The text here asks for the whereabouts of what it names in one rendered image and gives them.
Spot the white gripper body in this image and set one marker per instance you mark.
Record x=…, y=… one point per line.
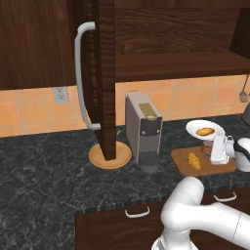
x=219, y=149

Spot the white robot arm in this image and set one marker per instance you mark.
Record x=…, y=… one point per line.
x=182, y=211

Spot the golden croissant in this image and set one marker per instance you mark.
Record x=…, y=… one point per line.
x=194, y=161

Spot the brown wooden cutting board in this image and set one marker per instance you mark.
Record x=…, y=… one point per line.
x=182, y=164

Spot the round wooden board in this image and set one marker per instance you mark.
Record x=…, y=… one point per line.
x=123, y=156

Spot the open dark wood cabinet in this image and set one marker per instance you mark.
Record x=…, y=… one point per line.
x=179, y=39

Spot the open dark wood cabinet door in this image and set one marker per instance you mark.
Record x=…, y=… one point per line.
x=104, y=81

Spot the closed dark wood cabinet door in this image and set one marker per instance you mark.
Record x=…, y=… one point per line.
x=32, y=42

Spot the orange pastry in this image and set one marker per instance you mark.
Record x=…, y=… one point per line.
x=205, y=132

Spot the white plate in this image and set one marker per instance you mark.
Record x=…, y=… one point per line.
x=192, y=127

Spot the dark grey appliance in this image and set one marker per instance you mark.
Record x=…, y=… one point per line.
x=246, y=115

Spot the dark wood drawer front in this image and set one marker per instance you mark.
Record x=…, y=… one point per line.
x=242, y=201
x=110, y=232

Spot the grey hanging utensil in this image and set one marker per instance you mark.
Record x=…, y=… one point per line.
x=243, y=95

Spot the grey coffee machine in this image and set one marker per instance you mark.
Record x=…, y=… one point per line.
x=143, y=130

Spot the grey wall outlet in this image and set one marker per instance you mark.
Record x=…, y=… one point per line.
x=61, y=95

